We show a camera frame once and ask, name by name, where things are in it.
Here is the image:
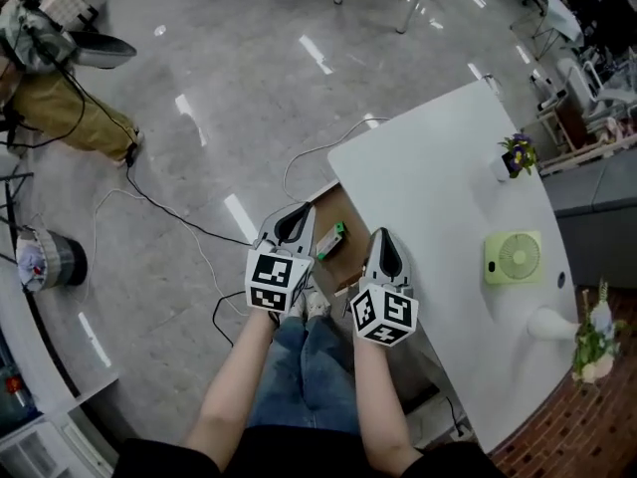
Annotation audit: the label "black cable with plug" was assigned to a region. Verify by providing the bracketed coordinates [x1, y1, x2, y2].
[441, 394, 473, 439]

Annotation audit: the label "looped black cable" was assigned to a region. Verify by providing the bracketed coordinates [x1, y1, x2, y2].
[211, 289, 250, 350]

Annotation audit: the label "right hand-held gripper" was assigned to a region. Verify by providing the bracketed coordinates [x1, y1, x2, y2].
[349, 226, 420, 350]

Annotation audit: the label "long black floor cable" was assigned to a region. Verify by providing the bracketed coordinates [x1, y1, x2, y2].
[49, 62, 256, 247]

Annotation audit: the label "person's left forearm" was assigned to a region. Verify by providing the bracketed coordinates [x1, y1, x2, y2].
[179, 310, 281, 463]

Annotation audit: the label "white office chair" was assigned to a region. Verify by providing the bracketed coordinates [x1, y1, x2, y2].
[555, 55, 637, 119]

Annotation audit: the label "wooden drawer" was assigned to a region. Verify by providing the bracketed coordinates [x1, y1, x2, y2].
[307, 180, 375, 299]

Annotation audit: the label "person's white shoes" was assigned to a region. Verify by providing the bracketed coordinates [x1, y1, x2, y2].
[287, 290, 330, 320]

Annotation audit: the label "person's right forearm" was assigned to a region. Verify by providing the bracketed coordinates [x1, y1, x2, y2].
[349, 337, 425, 468]

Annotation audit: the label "white shelf unit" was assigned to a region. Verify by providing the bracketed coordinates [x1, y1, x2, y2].
[0, 266, 121, 478]

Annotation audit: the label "wooden rack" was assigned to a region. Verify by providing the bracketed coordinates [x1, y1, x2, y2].
[534, 87, 637, 177]

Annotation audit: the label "thin white floor cable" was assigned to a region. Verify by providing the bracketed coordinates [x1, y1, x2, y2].
[69, 187, 250, 318]

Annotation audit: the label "white vase with flowers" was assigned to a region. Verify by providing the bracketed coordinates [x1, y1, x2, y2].
[526, 277, 629, 386]

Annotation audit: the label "light green desk fan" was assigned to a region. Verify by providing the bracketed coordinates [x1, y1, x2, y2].
[483, 230, 543, 286]

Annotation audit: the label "person's blue jeans legs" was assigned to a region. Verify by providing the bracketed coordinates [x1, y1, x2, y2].
[247, 311, 360, 436]

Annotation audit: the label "grey trash bin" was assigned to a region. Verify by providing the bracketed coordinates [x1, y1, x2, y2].
[14, 225, 90, 294]

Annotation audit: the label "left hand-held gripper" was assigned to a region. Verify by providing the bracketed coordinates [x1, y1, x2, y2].
[244, 201, 318, 316]

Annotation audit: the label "grey chair seat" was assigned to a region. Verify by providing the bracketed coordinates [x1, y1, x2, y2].
[68, 29, 138, 71]

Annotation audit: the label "purple flowers in white pot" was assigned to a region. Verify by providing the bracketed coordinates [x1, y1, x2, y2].
[489, 131, 539, 183]

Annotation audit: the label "small white side table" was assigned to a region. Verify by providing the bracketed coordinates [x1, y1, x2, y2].
[509, 0, 584, 62]

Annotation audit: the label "small green white item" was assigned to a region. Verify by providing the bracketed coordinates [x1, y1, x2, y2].
[315, 220, 348, 261]

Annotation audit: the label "person's black shirt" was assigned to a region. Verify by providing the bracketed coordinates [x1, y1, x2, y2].
[110, 424, 500, 478]

